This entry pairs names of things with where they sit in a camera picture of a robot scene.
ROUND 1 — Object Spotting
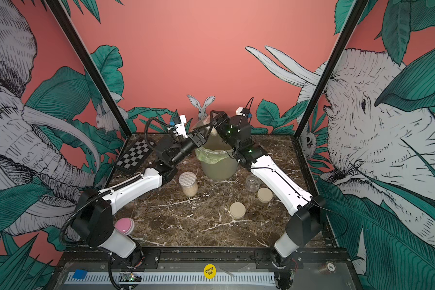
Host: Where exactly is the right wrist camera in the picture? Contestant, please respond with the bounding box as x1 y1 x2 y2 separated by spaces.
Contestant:
236 107 253 118

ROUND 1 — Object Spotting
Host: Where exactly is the pink round button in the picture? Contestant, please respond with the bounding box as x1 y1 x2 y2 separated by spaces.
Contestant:
115 217 135 235

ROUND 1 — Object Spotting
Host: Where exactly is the white slotted cable duct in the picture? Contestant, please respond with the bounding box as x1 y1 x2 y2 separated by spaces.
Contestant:
64 272 276 286

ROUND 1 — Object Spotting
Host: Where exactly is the blue tape piece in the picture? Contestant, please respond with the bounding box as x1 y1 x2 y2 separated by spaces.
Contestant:
72 269 88 280

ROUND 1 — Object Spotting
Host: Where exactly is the copper wire spool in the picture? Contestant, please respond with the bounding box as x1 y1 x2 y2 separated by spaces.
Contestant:
318 262 336 274

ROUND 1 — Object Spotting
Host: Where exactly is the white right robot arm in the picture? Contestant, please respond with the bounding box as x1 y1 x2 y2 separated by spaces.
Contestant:
210 111 325 261

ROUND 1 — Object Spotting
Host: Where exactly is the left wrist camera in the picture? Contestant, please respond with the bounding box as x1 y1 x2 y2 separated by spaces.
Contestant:
169 115 188 139

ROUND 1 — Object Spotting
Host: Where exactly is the rice jar with beige lid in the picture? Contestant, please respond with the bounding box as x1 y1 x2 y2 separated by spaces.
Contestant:
245 174 261 193

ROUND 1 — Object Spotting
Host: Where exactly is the yellow round sticker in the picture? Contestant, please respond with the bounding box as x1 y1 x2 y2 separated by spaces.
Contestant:
203 264 217 280

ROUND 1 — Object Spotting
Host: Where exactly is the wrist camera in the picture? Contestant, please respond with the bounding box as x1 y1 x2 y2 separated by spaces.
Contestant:
169 115 188 139
236 107 253 118

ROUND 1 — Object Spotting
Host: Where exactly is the white bin with green bag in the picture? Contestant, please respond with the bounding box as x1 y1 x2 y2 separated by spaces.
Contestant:
195 137 239 181

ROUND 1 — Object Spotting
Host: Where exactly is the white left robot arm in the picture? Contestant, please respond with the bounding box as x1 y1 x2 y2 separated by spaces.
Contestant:
59 129 211 262

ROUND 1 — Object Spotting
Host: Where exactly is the black white checkerboard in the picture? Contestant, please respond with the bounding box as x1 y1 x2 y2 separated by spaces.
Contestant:
115 138 152 174

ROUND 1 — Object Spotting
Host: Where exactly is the small green circuit board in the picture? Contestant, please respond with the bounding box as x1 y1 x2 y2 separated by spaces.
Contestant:
120 273 142 283

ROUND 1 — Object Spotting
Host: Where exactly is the jar with patterned lid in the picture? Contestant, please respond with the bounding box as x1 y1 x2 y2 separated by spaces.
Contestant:
179 172 198 197

